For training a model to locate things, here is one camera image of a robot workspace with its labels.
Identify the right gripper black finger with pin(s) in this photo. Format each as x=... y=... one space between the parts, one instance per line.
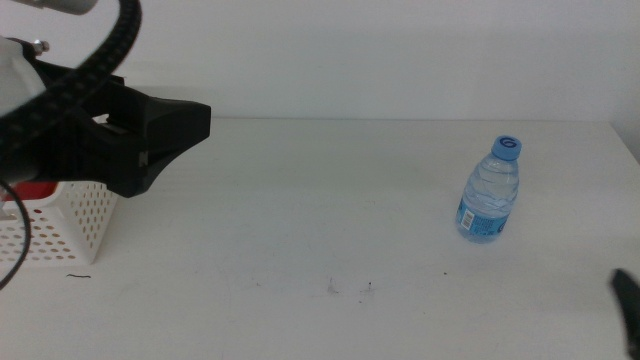
x=631 y=310

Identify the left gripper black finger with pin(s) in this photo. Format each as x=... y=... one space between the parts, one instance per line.
x=130 y=165
x=170 y=112

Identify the red soda can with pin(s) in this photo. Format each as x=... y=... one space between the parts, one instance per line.
x=30 y=191

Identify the clear water bottle blue cap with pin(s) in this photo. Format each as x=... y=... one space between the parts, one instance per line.
x=487 y=200

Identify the white perforated plastic basket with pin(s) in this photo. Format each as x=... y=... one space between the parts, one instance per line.
x=85 y=220

